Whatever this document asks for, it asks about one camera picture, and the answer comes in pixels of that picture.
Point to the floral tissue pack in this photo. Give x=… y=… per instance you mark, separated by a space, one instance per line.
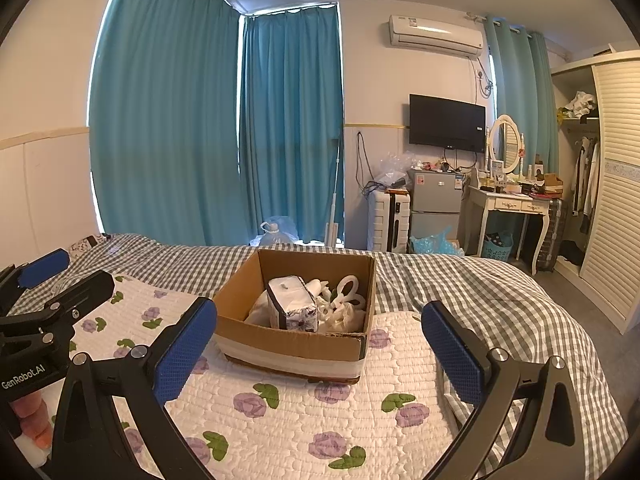
x=292 y=305

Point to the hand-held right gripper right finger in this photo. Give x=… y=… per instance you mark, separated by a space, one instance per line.
x=452 y=355

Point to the small brown box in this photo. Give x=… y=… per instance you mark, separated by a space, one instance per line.
x=552 y=185

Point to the black wall television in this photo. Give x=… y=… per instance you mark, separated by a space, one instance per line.
x=447 y=122

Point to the brown cardboard box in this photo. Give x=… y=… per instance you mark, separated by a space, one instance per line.
x=295 y=347

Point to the white oval mirror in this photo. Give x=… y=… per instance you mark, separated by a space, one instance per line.
x=507 y=142

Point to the white dressing table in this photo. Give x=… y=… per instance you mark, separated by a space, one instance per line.
x=505 y=205

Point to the white air conditioner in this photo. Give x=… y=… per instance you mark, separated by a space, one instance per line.
x=435 y=35

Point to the white floral quilt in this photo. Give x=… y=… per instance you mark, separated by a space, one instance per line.
x=280 y=425

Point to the white mop pole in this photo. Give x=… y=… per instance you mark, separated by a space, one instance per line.
x=334 y=195

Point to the white suitcase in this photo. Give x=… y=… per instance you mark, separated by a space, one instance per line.
x=390 y=220

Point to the white wardrobe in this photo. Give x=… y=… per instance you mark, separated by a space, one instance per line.
x=615 y=185

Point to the person's left hand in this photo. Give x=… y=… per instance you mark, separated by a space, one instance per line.
x=32 y=415

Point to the narrow teal curtain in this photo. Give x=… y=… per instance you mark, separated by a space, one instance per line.
x=290 y=125

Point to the hanging wardrobe clothes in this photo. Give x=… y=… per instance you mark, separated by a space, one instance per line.
x=587 y=175

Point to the folded clothes on shelf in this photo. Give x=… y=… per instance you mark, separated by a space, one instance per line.
x=580 y=105

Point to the blue plastic bag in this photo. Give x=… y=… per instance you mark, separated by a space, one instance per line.
x=435 y=245

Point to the light teal curtain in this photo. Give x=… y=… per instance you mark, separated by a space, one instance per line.
x=525 y=95

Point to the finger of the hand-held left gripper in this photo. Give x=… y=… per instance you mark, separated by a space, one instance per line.
x=45 y=267
x=87 y=292

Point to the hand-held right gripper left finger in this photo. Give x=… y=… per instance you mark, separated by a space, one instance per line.
x=185 y=350

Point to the wide teal curtain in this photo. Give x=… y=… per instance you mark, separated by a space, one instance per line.
x=165 y=110

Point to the dark suitcase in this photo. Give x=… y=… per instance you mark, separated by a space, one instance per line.
x=552 y=235

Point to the blue plastic basket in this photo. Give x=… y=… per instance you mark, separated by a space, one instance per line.
x=497 y=247

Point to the patterned pillow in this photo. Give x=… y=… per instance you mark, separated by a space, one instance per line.
x=85 y=246

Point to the grey mini fridge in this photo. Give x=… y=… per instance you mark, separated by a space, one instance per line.
x=435 y=200

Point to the large water bottle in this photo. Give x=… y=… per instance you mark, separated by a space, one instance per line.
x=277 y=235

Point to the clear plastic bag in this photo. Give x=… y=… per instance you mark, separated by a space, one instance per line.
x=390 y=172

